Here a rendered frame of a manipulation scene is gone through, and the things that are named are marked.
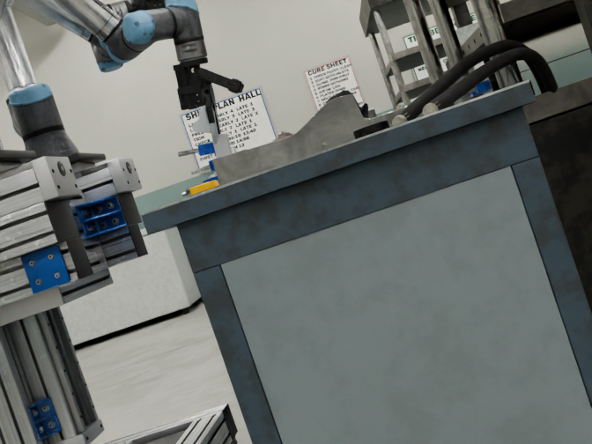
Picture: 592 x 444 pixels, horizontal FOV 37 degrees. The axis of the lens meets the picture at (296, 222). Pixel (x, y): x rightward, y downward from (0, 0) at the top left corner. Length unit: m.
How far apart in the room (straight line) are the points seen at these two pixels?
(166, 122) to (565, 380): 8.22
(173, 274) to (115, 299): 0.62
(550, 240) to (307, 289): 0.42
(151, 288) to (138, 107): 2.06
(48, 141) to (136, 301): 6.42
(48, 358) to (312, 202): 0.95
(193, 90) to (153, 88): 7.44
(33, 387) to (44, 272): 0.39
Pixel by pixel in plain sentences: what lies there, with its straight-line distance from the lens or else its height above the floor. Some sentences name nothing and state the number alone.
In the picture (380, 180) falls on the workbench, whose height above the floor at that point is 0.72.
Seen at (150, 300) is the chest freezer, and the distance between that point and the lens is 8.78.
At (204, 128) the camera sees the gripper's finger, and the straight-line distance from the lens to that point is 2.18.
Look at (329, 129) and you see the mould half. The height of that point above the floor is 0.87.
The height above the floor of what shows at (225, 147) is 0.91.
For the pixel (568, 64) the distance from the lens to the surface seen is 2.77.
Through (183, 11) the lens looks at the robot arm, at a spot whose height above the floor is 1.25.
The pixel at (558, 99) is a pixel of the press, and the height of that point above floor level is 0.76.
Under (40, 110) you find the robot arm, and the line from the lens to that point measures 2.48.
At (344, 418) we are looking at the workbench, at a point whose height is 0.35.
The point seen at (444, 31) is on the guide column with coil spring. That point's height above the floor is 1.11.
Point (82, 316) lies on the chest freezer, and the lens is 8.97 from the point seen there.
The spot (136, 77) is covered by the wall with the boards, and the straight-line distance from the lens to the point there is 9.67.
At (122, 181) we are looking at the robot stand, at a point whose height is 0.93.
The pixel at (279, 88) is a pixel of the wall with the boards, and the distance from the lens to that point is 9.43.
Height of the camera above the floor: 0.74
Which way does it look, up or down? 2 degrees down
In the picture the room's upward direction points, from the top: 19 degrees counter-clockwise
